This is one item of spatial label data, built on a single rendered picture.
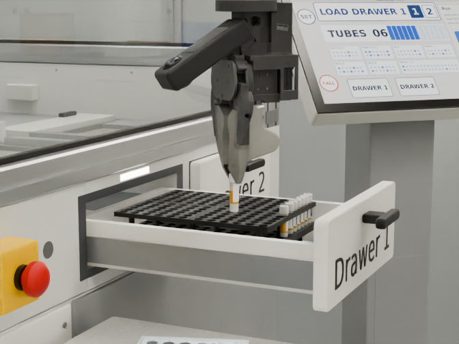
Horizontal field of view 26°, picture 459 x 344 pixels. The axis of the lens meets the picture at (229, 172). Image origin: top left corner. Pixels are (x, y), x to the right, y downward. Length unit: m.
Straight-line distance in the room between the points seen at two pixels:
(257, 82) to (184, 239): 0.23
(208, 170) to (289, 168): 1.52
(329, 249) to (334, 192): 1.89
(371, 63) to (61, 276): 1.01
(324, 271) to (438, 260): 1.84
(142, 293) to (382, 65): 0.85
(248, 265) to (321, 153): 1.85
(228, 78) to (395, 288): 1.19
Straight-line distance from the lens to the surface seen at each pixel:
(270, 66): 1.14
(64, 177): 1.26
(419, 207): 2.23
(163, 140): 1.47
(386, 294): 2.24
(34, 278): 1.10
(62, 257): 1.28
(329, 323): 3.16
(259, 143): 1.16
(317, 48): 2.06
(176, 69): 1.10
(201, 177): 1.56
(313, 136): 3.05
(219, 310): 1.72
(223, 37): 1.12
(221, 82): 1.16
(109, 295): 1.39
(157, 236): 1.26
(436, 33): 2.22
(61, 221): 1.27
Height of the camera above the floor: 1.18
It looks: 10 degrees down
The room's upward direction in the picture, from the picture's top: straight up
